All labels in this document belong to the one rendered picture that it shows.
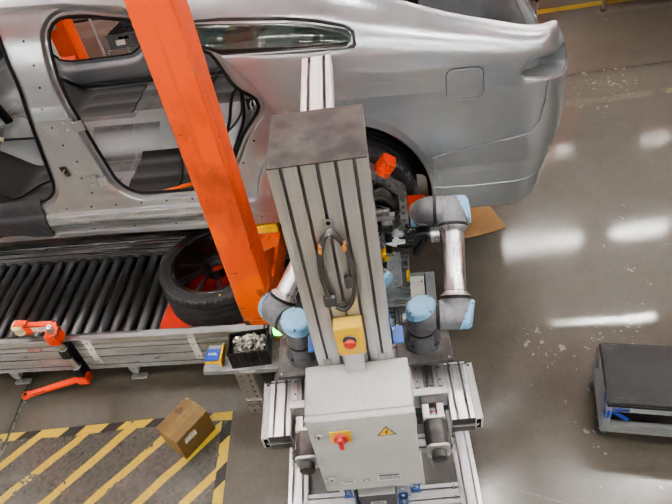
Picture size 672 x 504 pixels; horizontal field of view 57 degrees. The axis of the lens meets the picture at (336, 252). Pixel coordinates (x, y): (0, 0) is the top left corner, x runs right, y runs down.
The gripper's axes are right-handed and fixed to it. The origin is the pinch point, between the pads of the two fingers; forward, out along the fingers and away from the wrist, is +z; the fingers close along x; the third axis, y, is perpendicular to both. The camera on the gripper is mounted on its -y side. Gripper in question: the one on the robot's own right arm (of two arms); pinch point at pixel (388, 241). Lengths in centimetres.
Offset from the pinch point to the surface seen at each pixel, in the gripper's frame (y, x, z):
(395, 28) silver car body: 90, -35, -11
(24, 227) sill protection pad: 4, -32, 202
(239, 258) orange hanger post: 17, 21, 67
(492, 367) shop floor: -83, 17, -49
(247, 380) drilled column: -52, 39, 78
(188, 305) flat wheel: -35, 0, 112
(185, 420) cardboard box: -66, 52, 112
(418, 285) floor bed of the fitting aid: -75, -40, -13
